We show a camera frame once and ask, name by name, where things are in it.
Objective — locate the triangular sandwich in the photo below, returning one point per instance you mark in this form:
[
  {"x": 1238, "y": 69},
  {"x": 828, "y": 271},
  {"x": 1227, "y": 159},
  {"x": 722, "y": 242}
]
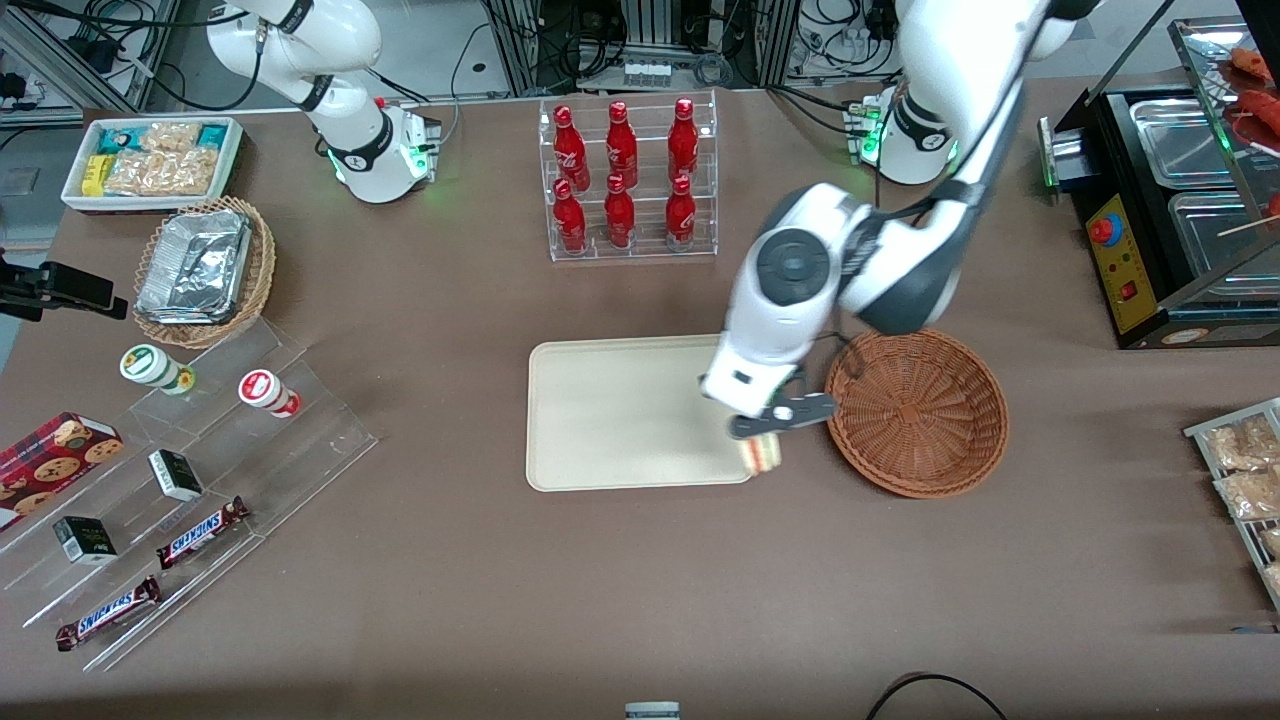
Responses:
[{"x": 762, "y": 455}]

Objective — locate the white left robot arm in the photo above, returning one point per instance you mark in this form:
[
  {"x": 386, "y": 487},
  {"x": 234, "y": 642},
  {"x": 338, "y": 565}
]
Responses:
[{"x": 790, "y": 300}]

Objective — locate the brown round wicker basket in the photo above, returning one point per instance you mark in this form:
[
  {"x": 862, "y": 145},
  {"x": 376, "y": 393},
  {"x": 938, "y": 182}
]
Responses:
[{"x": 920, "y": 420}]

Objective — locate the cream plastic tray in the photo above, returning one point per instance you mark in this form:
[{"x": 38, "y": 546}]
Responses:
[{"x": 620, "y": 420}]

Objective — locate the light tan wicker basket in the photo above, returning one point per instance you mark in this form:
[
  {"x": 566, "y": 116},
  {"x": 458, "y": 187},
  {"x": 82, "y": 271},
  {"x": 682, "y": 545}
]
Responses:
[{"x": 262, "y": 270}]

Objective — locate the clear acrylic bottle rack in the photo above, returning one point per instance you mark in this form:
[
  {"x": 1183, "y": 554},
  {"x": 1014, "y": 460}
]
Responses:
[{"x": 645, "y": 255}]

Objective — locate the red cola bottle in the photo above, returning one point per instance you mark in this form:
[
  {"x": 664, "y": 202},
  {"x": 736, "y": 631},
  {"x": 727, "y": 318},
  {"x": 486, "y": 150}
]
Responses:
[
  {"x": 683, "y": 140},
  {"x": 568, "y": 145},
  {"x": 620, "y": 222},
  {"x": 680, "y": 220},
  {"x": 570, "y": 225},
  {"x": 621, "y": 145}
]

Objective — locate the small grey box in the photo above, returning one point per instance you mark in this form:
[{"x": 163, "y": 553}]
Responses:
[{"x": 652, "y": 712}]

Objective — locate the black food warmer machine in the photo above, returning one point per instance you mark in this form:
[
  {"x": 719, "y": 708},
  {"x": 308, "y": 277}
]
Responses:
[{"x": 1130, "y": 290}]

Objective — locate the clear bag of crackers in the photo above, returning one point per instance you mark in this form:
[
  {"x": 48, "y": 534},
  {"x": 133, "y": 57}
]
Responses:
[
  {"x": 1240, "y": 445},
  {"x": 1250, "y": 495},
  {"x": 1272, "y": 540},
  {"x": 1274, "y": 578}
]

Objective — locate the stainless steel warmer pan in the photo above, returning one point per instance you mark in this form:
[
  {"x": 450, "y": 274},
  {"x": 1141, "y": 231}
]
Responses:
[
  {"x": 1180, "y": 140},
  {"x": 1215, "y": 235}
]

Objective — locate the clear acrylic stepped display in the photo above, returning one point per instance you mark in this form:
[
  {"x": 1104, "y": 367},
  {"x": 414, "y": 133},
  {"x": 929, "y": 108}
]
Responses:
[{"x": 300, "y": 440}]

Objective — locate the red lid white cup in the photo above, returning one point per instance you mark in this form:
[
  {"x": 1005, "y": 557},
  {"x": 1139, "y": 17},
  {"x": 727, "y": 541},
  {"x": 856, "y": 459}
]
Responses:
[{"x": 265, "y": 390}]

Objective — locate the red sausage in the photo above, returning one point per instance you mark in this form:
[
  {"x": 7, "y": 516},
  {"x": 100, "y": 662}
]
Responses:
[
  {"x": 1262, "y": 104},
  {"x": 1255, "y": 62}
]

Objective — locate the snickers chocolate bar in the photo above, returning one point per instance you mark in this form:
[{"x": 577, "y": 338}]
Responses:
[
  {"x": 108, "y": 612},
  {"x": 200, "y": 533}
]

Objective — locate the aluminium foil container stack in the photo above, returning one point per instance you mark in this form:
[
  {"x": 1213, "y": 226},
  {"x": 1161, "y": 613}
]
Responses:
[{"x": 195, "y": 265}]

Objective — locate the small black carton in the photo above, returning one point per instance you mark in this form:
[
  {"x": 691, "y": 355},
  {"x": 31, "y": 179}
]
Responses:
[
  {"x": 175, "y": 475},
  {"x": 85, "y": 540}
]

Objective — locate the teal snack pack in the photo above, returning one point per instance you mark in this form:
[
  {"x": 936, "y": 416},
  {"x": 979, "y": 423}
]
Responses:
[
  {"x": 213, "y": 136},
  {"x": 117, "y": 138}
]

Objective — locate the green lid white cup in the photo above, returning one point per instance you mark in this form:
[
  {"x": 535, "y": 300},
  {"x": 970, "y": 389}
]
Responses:
[{"x": 150, "y": 365}]

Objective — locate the large rice cracker bag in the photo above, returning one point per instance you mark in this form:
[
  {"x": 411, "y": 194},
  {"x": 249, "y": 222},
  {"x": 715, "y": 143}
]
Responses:
[{"x": 160, "y": 172}]

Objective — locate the small rice cracker bag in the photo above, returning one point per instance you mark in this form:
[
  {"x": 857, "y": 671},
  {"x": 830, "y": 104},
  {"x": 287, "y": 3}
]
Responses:
[{"x": 170, "y": 135}]

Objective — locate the black clamp mounted device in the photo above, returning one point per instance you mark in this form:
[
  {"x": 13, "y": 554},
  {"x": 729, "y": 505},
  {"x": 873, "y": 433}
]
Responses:
[{"x": 70, "y": 288}]

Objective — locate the yellow snack pack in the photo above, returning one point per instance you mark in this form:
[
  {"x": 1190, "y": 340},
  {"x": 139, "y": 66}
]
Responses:
[{"x": 95, "y": 175}]

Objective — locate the red cookie box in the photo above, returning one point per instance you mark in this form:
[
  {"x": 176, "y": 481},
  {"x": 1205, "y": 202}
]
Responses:
[{"x": 50, "y": 465}]

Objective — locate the white rectangular snack bin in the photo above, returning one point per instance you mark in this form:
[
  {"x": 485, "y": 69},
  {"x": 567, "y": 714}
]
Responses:
[{"x": 75, "y": 195}]

